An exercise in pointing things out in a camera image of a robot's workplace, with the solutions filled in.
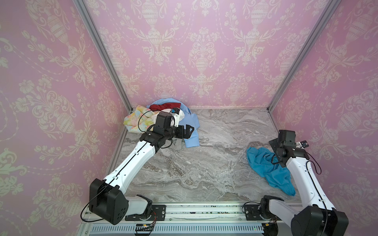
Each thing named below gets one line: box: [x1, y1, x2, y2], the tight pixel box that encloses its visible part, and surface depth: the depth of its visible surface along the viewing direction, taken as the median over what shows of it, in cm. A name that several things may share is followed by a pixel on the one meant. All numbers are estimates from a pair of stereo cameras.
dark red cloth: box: [149, 102, 182, 112], surface depth 115 cm
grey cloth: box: [171, 137, 183, 151], surface depth 100 cm
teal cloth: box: [246, 146, 296, 197], surface depth 89 cm
